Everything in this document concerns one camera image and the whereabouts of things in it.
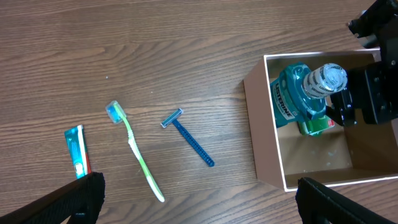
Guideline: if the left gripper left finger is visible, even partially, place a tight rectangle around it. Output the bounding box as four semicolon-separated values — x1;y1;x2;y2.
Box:
1;172;105;223

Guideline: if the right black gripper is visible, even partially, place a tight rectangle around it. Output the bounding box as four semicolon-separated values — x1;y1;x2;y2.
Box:
326;19;397;126

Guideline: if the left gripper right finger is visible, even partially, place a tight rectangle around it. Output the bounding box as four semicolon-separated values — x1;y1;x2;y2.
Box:
295;177;391;224

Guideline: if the green soap packet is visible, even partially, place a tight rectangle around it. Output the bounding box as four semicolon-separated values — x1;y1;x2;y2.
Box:
297;115;335;136

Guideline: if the blue mouthwash bottle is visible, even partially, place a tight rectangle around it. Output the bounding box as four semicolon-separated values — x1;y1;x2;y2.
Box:
270;62;348;128

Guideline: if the green white toothbrush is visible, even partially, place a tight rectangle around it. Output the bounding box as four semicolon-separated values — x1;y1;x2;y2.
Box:
106;100;165;202

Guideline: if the blue disposable razor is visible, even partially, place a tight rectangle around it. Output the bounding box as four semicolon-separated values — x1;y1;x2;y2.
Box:
161;108;215;167

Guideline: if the white cardboard box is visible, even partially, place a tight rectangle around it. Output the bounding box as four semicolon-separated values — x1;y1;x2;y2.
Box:
243;49;397;192

